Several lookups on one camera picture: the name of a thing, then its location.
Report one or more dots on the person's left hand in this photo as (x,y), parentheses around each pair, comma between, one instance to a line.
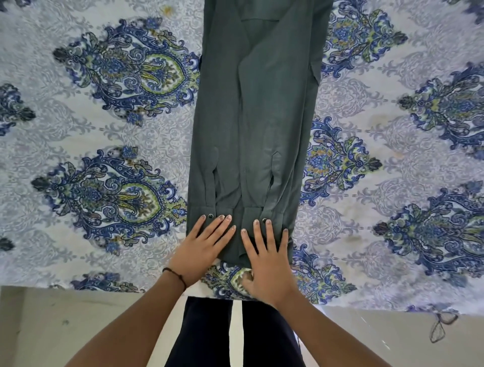
(196,257)

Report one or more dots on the person's right hand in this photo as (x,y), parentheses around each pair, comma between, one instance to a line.
(270,276)

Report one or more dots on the person's left middle finger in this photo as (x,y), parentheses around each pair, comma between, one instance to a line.
(221,233)

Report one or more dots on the person's left little finger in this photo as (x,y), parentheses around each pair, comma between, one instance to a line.
(196,229)

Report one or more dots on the person's right little finger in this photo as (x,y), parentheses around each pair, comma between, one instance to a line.
(284,245)

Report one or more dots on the person's right thumb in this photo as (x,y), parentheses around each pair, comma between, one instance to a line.
(247,284)

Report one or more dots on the person's right middle finger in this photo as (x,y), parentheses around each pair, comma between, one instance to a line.
(261,239)

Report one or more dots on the dark green long-sleeved shirt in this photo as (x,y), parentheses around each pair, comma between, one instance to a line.
(253,113)

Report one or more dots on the person's left forearm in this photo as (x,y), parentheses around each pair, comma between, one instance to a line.
(132,325)

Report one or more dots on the person's right forearm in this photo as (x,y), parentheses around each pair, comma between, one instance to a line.
(325,336)

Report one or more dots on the black thread wristband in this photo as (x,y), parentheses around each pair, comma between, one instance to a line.
(177,276)

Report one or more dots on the dark navy trousers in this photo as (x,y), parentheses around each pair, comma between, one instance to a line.
(204,332)

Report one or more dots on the blue paisley print bedsheet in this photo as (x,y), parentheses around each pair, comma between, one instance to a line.
(75,124)

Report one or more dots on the loose grey thread loop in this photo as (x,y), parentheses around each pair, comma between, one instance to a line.
(440,326)

